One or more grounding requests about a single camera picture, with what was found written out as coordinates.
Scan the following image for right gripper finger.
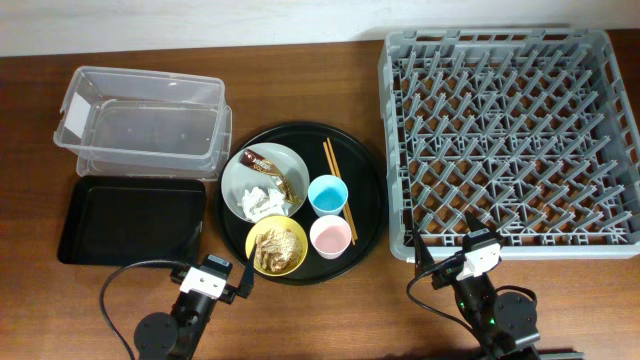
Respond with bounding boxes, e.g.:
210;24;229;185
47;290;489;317
412;226;435;276
465;212;489;232

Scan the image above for food scraps with rice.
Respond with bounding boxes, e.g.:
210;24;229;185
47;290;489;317
255;228;303;274

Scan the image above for yellow bowl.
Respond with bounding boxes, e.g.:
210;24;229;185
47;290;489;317
245;216;309;277

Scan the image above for white napkin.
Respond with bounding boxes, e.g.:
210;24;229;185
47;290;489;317
238;186;293;223

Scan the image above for pink cup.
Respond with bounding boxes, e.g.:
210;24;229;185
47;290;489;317
309;215;352;260

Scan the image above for grey plate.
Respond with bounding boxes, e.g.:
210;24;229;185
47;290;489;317
221;143;310;222

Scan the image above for blue cup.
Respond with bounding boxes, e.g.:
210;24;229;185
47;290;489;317
307;175;349;217

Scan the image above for brown snack wrapper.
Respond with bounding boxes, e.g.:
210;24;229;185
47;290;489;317
240;149;301;205

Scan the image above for wooden chopstick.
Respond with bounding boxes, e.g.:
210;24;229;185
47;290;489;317
325;137;358;245
322;140;356;246

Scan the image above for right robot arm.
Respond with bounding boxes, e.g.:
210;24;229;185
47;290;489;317
406;212;540;359

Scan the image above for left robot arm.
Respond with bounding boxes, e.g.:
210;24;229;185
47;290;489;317
134;253;255;360

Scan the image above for grey dishwasher rack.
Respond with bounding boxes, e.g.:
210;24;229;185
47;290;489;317
378;28;639;262

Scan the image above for round black serving tray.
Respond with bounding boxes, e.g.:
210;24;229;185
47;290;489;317
244;122;388;286

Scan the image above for black rectangular tray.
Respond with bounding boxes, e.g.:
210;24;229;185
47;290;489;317
57;176;207;266

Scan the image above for clear plastic bin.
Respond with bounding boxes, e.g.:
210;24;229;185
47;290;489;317
53;66;232;181

